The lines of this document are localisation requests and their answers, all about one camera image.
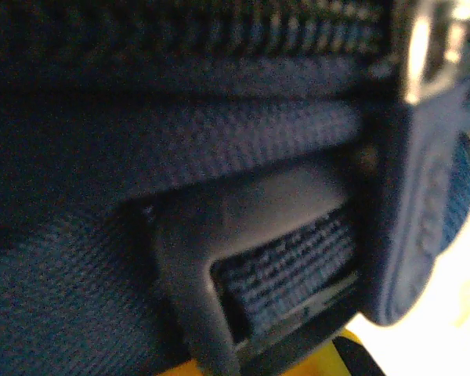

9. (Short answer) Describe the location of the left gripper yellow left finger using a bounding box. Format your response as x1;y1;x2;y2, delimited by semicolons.
162;358;204;376

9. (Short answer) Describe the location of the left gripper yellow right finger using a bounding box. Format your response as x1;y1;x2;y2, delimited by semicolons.
327;327;387;376

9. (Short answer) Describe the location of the navy blue backpack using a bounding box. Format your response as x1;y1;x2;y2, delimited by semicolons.
0;0;470;376

